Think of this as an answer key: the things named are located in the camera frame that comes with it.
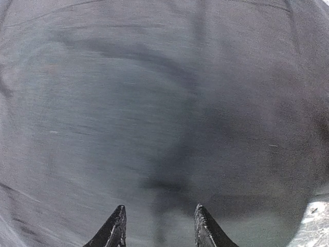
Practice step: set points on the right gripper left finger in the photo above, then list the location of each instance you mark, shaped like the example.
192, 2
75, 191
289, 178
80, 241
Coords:
113, 232

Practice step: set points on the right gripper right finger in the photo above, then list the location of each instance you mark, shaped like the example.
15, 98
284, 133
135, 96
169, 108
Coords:
207, 231

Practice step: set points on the black long sleeve shirt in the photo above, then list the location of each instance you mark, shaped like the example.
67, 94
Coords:
160, 106

